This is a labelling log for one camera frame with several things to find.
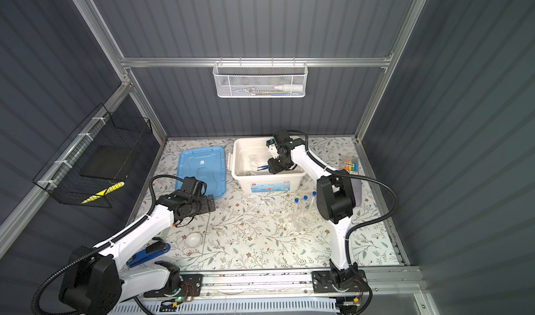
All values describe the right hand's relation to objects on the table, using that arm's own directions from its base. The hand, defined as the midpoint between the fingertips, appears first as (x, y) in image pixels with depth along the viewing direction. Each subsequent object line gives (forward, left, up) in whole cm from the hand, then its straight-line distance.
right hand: (276, 168), depth 96 cm
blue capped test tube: (-20, -7, +6) cm, 22 cm away
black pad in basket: (-12, +60, +21) cm, 65 cm away
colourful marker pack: (+7, -39, -8) cm, 40 cm away
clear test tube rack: (-22, -12, -10) cm, 27 cm away
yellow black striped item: (-24, +56, +21) cm, 64 cm away
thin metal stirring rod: (-28, +30, -8) cm, 42 cm away
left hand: (-18, +31, -1) cm, 36 cm away
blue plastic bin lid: (+9, +37, -8) cm, 39 cm away
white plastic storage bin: (+10, +13, -1) cm, 17 cm away
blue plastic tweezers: (+6, +7, -8) cm, 12 cm away
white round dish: (-30, +33, -7) cm, 46 cm away
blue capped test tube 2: (-19, -11, +6) cm, 23 cm away
